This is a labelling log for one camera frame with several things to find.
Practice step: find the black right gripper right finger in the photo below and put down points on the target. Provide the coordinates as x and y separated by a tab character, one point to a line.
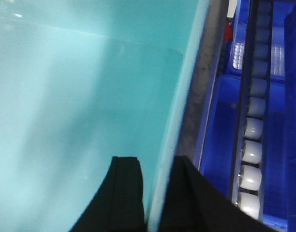
192	204

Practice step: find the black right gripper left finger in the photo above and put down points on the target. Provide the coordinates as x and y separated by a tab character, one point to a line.
118	204

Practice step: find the light blue plastic bin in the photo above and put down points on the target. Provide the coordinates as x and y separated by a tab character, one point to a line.
82	81

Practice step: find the dark blue lower right bin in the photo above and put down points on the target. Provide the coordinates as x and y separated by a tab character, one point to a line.
280	190

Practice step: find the white roller track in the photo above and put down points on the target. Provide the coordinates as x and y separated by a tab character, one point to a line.
247	188

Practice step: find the red snack package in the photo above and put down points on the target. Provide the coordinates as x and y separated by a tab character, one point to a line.
228	33

